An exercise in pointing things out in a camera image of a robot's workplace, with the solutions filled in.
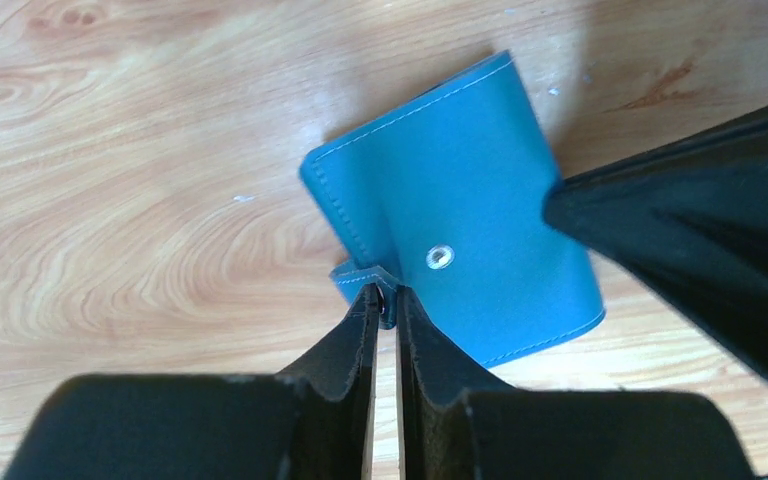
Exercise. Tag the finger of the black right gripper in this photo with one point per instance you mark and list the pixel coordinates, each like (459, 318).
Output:
(690, 221)

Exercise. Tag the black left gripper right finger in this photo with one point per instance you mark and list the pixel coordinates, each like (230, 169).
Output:
(460, 421)

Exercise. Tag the blue leather card holder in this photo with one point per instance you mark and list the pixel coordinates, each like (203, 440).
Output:
(444, 195)

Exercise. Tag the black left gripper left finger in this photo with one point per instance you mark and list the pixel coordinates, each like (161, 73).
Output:
(310, 420)

